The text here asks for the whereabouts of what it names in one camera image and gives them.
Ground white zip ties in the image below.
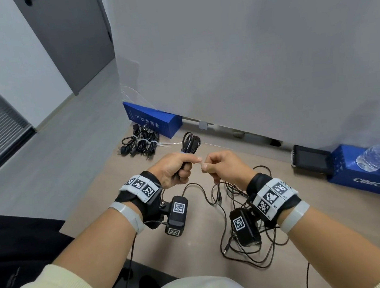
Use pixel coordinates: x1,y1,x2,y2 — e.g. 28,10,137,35
178,148,209,172

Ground thin black power cable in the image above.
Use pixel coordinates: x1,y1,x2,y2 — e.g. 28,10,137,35
167,130,206,180

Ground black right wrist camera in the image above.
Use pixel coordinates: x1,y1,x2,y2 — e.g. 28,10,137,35
228,206,263,249

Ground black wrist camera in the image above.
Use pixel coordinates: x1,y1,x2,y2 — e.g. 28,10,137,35
160,194,193,238
228,206,263,249

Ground grey wristband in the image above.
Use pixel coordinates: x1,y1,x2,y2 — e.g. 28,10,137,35
276,200,314,236
108,198,146,238

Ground grey right wristband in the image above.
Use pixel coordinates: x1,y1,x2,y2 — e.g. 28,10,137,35
276,200,314,236

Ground person's right forearm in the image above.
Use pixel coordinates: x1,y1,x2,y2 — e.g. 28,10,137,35
284,198,380,288

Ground black camera cable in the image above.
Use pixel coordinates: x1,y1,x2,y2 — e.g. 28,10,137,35
103,234,146,288
301,262,314,288

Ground blue rectangular box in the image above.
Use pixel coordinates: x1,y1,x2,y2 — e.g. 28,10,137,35
323,139,380,211

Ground thick black power cable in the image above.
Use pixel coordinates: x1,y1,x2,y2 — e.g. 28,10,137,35
127,122,151,158

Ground grey left wristband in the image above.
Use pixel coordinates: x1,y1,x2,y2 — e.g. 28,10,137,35
108,198,146,238

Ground person's right hand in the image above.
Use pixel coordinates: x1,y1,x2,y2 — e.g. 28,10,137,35
198,146,259,196

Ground left wrist marker strap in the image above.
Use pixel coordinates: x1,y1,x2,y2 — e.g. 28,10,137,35
111,169,169,234

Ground blue triangular box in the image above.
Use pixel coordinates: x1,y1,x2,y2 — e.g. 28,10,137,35
122,94,185,145

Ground black left camera cable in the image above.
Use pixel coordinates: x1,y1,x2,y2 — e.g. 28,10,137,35
103,234,146,288

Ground pile of black cables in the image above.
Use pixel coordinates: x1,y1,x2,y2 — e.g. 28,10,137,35
180,163,294,279

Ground person's left forearm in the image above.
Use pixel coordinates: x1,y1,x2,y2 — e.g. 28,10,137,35
0,205,153,288

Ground grey door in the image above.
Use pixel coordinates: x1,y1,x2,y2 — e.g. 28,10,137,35
13,0,121,102

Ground small black screen device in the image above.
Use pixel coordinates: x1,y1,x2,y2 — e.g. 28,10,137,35
289,140,335,180

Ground right wrist marker strap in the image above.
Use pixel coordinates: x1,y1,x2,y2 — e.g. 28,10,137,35
243,168,305,232

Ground person's left hand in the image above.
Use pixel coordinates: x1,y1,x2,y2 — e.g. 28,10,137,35
146,148,206,192

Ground wrist marker strap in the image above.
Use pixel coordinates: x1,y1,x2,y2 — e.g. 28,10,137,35
111,169,169,234
243,168,305,232

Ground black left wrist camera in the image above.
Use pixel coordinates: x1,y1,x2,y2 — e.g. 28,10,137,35
160,194,193,238

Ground light wooden table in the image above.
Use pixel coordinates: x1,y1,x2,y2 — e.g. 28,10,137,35
46,87,380,288

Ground black right camera cable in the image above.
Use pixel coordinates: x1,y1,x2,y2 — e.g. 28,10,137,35
301,262,314,288

